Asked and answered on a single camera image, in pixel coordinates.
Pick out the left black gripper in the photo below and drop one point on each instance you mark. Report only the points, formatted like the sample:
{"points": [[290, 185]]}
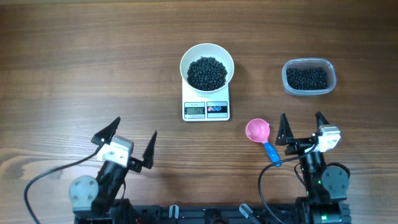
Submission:
{"points": [[135, 165]]}

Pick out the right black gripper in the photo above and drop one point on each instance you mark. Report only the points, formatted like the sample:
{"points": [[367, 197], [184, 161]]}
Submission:
{"points": [[285, 137]]}

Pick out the pink scoop with blue handle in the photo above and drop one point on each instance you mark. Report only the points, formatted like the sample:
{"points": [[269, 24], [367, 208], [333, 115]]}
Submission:
{"points": [[258, 130]]}

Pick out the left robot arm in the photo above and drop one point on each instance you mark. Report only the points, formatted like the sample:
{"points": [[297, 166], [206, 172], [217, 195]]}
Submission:
{"points": [[94, 198]]}

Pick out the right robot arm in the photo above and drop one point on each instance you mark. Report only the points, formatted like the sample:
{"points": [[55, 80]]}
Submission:
{"points": [[326, 184]]}

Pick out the white digital kitchen scale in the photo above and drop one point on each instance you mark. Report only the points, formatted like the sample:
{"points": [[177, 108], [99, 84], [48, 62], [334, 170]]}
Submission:
{"points": [[206, 106]]}

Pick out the black beans in bowl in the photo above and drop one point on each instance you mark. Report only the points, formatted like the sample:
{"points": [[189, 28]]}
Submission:
{"points": [[206, 74]]}

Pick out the white round bowl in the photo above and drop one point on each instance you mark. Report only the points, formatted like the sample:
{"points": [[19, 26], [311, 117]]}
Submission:
{"points": [[207, 50]]}

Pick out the pile of black beans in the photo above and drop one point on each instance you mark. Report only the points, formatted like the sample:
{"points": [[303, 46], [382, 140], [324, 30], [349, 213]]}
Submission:
{"points": [[307, 78]]}

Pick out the clear plastic food container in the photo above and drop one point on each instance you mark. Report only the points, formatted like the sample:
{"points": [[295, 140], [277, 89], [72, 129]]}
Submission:
{"points": [[302, 63]]}

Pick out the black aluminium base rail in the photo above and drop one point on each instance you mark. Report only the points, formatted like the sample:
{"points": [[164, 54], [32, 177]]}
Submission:
{"points": [[287, 213]]}

